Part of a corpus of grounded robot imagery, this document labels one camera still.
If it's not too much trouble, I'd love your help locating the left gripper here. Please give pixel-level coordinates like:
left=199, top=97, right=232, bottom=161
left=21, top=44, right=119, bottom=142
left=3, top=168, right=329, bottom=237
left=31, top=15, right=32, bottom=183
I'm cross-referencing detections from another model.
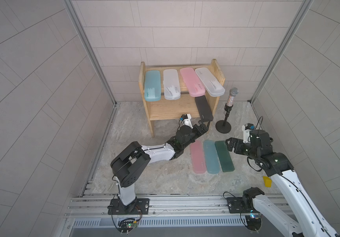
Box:
left=179, top=119, right=208, bottom=149

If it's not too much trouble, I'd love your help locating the black pencil case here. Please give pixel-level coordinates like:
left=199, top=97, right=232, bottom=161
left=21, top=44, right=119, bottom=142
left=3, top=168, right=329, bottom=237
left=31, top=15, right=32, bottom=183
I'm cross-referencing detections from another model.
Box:
left=195, top=95, right=213, bottom=122

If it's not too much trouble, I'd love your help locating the dark green pencil case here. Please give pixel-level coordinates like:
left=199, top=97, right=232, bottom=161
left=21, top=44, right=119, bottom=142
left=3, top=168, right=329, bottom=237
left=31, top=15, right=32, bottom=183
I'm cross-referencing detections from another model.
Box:
left=215, top=141, right=235, bottom=172

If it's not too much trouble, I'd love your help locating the blue-grey pencil case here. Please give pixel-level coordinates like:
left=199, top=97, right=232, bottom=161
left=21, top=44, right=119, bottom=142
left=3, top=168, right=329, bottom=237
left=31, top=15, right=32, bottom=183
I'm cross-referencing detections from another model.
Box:
left=203, top=140, right=220, bottom=174

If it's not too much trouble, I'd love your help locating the pink pencil case shelf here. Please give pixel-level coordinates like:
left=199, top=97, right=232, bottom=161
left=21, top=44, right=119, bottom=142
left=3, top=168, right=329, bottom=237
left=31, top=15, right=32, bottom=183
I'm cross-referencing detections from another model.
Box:
left=190, top=140, right=206, bottom=174
left=180, top=67, right=205, bottom=97

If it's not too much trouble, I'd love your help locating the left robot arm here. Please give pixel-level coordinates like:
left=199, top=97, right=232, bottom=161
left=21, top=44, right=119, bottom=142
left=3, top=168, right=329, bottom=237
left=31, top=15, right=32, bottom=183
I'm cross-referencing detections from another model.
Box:
left=110, top=121, right=210, bottom=210

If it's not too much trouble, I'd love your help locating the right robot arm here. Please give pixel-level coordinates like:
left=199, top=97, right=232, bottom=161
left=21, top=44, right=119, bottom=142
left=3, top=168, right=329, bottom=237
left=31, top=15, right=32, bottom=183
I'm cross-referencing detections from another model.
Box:
left=225, top=129, right=338, bottom=237

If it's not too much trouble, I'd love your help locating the frosted white pencil case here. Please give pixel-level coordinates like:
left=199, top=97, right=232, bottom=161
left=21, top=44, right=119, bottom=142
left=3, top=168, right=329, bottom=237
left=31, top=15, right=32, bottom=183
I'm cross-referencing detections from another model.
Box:
left=195, top=67, right=225, bottom=97

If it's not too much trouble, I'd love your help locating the pink pencil case top shelf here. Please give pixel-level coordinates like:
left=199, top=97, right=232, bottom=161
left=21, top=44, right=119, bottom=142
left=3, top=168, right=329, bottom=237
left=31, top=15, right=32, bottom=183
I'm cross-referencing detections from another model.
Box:
left=180, top=67, right=205, bottom=97

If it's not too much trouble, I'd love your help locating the white translucent pencil case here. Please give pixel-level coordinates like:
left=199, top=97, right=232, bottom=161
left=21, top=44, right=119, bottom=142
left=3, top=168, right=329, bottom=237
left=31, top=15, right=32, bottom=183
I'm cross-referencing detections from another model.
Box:
left=163, top=69, right=181, bottom=100

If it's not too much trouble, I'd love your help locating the wooden two-tier shelf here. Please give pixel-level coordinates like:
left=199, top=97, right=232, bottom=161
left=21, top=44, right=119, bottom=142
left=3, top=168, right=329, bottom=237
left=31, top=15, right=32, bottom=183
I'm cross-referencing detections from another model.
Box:
left=138, top=59, right=225, bottom=137

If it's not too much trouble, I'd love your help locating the light teal pencil case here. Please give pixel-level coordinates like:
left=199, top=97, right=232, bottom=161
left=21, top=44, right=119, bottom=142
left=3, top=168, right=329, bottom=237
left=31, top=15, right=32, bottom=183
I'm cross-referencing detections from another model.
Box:
left=144, top=70, right=161, bottom=102

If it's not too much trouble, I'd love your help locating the glitter microphone on stand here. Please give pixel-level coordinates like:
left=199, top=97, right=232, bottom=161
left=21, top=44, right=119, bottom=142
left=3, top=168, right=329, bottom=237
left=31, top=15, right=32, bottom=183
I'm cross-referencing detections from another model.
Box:
left=215, top=87, right=239, bottom=134

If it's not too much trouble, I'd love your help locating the yellow block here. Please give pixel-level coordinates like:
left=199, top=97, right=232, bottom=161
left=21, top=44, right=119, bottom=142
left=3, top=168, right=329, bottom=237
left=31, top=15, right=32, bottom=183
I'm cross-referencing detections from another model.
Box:
left=263, top=176, right=272, bottom=188

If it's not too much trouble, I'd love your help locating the right circuit board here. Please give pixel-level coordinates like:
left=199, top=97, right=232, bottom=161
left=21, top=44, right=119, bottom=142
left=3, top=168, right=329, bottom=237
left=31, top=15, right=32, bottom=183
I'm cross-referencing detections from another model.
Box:
left=245, top=214, right=262, bottom=232

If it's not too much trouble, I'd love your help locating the circuit board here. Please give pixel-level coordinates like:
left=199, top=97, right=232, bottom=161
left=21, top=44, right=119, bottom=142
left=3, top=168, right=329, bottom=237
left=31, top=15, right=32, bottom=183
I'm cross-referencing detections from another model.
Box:
left=245, top=214, right=262, bottom=232
left=118, top=218, right=138, bottom=235

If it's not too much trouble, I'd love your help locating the left circuit board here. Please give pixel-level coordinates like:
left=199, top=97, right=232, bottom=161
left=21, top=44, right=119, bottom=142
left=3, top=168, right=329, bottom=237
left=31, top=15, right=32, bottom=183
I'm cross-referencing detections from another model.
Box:
left=118, top=218, right=138, bottom=235

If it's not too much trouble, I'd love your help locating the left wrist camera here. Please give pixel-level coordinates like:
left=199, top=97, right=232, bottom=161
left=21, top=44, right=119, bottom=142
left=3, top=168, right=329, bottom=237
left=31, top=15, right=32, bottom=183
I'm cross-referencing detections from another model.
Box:
left=178, top=114, right=193, bottom=129

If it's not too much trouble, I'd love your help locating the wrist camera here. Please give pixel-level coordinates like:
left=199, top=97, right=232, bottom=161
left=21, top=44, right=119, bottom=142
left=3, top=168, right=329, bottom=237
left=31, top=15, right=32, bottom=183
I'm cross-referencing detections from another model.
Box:
left=242, top=123, right=255, bottom=143
left=178, top=114, right=193, bottom=129

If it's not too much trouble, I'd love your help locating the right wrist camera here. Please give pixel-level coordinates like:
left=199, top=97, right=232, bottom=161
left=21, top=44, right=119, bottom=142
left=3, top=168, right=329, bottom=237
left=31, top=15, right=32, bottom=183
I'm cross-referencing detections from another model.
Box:
left=242, top=123, right=255, bottom=143

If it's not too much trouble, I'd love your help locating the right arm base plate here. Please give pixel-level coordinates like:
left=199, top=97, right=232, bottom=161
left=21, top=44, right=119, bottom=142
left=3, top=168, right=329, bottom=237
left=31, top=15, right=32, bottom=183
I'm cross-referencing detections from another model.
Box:
left=225, top=197, right=259, bottom=215

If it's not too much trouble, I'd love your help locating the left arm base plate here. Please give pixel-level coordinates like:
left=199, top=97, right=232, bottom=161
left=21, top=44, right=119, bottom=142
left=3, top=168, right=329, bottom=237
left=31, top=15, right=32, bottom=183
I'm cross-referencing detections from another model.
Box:
left=108, top=198, right=150, bottom=215

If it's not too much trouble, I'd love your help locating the aluminium mounting rail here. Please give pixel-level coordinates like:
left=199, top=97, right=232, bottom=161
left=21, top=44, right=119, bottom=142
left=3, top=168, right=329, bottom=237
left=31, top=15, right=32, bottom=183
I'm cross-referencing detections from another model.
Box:
left=63, top=194, right=311, bottom=220

